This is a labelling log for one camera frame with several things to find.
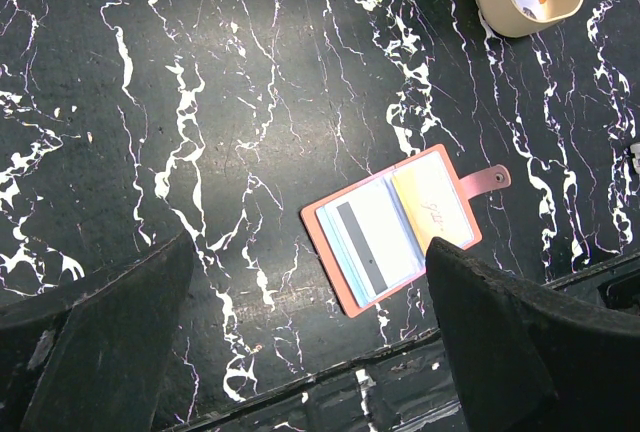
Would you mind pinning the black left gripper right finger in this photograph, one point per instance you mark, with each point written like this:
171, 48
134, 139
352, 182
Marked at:
524, 357

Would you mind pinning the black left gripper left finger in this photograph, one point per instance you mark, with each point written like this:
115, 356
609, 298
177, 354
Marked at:
91, 355

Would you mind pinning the pink leather card holder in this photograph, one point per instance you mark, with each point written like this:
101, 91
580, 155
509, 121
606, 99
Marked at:
477, 183

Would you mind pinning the gold credit card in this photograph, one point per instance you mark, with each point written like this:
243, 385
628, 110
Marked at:
431, 201

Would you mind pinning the small white flat device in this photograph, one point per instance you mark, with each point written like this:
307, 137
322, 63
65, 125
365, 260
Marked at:
634, 150

